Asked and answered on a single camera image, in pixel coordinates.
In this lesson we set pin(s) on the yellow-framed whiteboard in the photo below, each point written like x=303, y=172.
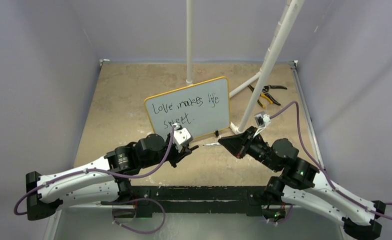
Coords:
x=201, y=108

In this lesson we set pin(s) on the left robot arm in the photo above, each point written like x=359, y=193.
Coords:
x=106, y=179

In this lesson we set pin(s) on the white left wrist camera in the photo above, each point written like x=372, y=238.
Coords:
x=181, y=136

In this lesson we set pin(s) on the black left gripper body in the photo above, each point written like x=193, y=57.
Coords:
x=174, y=155

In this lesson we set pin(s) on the black-capped whiteboard marker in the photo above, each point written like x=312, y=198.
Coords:
x=211, y=144

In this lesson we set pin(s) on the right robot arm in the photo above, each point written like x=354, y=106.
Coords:
x=303, y=184

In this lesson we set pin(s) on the yellow-handled pliers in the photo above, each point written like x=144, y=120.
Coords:
x=269, y=98

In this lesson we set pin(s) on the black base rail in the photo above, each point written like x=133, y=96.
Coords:
x=248, y=200

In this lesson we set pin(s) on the right metal corner bracket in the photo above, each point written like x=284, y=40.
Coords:
x=293, y=65

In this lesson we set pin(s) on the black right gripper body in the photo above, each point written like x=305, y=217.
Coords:
x=240, y=150

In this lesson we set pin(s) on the metal corner bracket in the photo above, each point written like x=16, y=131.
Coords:
x=293, y=65
x=103, y=61

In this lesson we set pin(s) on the white PVC pipe frame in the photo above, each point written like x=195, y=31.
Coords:
x=241, y=31

